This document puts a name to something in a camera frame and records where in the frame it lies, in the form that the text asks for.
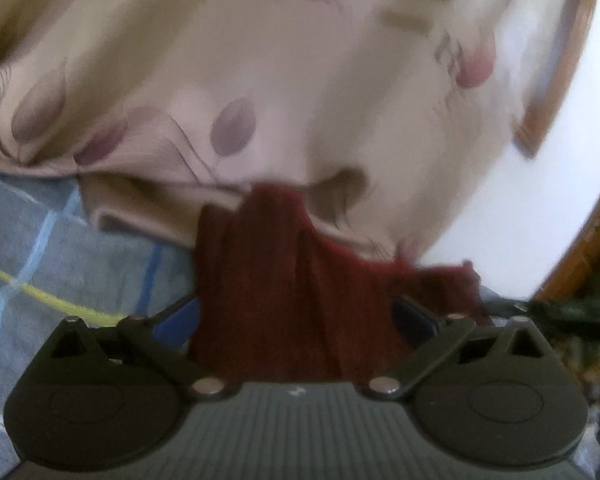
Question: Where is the wooden window frame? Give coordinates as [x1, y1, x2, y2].
[513, 0, 600, 160]

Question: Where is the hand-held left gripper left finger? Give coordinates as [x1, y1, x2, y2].
[47, 294, 237, 403]

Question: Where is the beige floral curtain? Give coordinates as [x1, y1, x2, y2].
[0, 0, 546, 266]

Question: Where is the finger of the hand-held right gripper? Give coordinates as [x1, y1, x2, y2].
[493, 298, 600, 328]

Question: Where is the wooden door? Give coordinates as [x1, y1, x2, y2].
[534, 160, 600, 306]

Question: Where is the blue plaid bed sheet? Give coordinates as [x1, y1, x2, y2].
[0, 164, 202, 480]

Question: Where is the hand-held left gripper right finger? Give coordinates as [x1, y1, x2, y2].
[364, 294, 542, 403]

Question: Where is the maroon knit sweater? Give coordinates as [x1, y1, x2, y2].
[188, 183, 493, 382]

